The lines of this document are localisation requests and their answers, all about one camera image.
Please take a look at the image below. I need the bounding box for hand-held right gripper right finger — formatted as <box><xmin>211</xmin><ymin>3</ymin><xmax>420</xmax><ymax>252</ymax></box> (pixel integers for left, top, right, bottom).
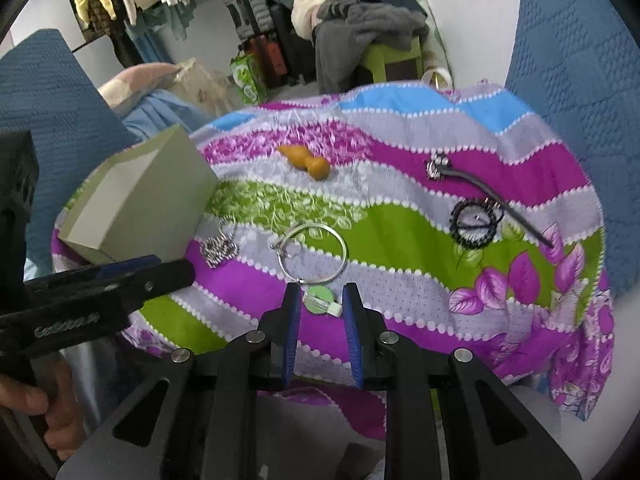
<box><xmin>342</xmin><ymin>282</ymin><xmax>583</xmax><ymax>480</ymax></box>

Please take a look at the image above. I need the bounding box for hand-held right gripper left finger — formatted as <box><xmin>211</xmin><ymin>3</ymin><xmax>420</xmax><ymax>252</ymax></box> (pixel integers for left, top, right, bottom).
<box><xmin>55</xmin><ymin>282</ymin><xmax>303</xmax><ymax>480</ymax></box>

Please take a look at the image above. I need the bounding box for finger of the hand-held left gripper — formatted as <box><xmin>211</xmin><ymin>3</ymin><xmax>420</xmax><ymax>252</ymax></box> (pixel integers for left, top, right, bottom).
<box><xmin>92</xmin><ymin>255</ymin><xmax>163</xmax><ymax>279</ymax></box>
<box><xmin>0</xmin><ymin>259</ymin><xmax>197</xmax><ymax>347</ymax></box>

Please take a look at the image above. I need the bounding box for green round hair clip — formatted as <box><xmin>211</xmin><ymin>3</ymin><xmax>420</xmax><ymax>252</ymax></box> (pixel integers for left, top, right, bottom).
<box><xmin>302</xmin><ymin>285</ymin><xmax>344</xmax><ymax>317</ymax></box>

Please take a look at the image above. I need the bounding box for grey-green cardboard box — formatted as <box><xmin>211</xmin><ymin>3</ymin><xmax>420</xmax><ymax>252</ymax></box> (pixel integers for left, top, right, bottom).
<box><xmin>57</xmin><ymin>124</ymin><xmax>221</xmax><ymax>267</ymax></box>

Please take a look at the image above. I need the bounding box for silver chain necklace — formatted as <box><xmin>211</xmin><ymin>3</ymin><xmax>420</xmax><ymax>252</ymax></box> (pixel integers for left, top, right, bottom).
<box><xmin>199</xmin><ymin>215</ymin><xmax>239</xmax><ymax>271</ymax></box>

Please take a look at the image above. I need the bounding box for dark beaded bracelet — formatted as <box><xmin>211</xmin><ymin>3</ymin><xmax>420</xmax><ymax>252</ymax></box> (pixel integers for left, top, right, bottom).
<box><xmin>449</xmin><ymin>198</ymin><xmax>506</xmax><ymax>249</ymax></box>

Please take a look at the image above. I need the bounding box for black hair stick silver ornament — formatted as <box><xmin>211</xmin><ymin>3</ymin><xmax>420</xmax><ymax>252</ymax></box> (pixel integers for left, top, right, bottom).
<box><xmin>425</xmin><ymin>155</ymin><xmax>556</xmax><ymax>249</ymax></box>

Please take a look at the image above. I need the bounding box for person's left hand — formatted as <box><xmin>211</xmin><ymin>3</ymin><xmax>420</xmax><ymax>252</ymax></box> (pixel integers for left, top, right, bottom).
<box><xmin>0</xmin><ymin>359</ymin><xmax>87</xmax><ymax>462</ymax></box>

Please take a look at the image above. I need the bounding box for silver bangle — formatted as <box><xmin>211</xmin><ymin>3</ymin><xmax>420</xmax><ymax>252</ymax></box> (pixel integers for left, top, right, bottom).
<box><xmin>270</xmin><ymin>222</ymin><xmax>349</xmax><ymax>282</ymax></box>

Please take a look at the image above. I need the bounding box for colourful striped floral blanket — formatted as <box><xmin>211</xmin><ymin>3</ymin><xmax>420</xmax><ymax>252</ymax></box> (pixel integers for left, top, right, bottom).
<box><xmin>50</xmin><ymin>80</ymin><xmax>616</xmax><ymax>441</ymax></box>

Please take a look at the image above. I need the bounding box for blue textured sofa cushion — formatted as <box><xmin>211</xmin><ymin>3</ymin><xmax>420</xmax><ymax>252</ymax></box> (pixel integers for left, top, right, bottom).
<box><xmin>505</xmin><ymin>0</ymin><xmax>640</xmax><ymax>293</ymax></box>
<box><xmin>0</xmin><ymin>29</ymin><xmax>143</xmax><ymax>283</ymax></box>

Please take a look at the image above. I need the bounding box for light blue cloth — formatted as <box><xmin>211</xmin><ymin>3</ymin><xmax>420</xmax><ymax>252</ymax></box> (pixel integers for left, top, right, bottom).
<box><xmin>120</xmin><ymin>91</ymin><xmax>216</xmax><ymax>147</ymax></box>

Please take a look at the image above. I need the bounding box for pink pillow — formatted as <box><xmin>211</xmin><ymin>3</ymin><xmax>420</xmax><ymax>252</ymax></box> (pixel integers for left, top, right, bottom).
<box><xmin>97</xmin><ymin>62</ymin><xmax>187</xmax><ymax>111</ymax></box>

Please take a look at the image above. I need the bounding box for orange gourd pendant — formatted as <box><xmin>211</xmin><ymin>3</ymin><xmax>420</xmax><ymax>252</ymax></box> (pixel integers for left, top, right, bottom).
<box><xmin>277</xmin><ymin>145</ymin><xmax>331</xmax><ymax>181</ymax></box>

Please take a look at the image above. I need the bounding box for beige floral bag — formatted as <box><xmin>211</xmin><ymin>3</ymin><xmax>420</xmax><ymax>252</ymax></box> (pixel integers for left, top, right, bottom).
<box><xmin>170</xmin><ymin>57</ymin><xmax>237</xmax><ymax>112</ymax></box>

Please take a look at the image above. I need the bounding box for green patterned bag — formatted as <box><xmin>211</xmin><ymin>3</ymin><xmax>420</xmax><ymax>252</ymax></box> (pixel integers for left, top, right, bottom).
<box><xmin>230</xmin><ymin>52</ymin><xmax>269</xmax><ymax>107</ymax></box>

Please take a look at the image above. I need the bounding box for dark red suitcase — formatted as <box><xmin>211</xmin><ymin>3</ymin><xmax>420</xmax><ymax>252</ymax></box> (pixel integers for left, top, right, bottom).
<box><xmin>247</xmin><ymin>34</ymin><xmax>302</xmax><ymax>88</ymax></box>

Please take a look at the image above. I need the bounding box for green plastic stool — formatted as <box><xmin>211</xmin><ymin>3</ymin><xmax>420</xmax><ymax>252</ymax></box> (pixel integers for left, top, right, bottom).
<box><xmin>361</xmin><ymin>35</ymin><xmax>427</xmax><ymax>84</ymax></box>

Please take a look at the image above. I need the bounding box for pile of grey clothes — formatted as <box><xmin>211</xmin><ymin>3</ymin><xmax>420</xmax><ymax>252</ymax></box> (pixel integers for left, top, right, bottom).
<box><xmin>291</xmin><ymin>0</ymin><xmax>432</xmax><ymax>97</ymax></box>

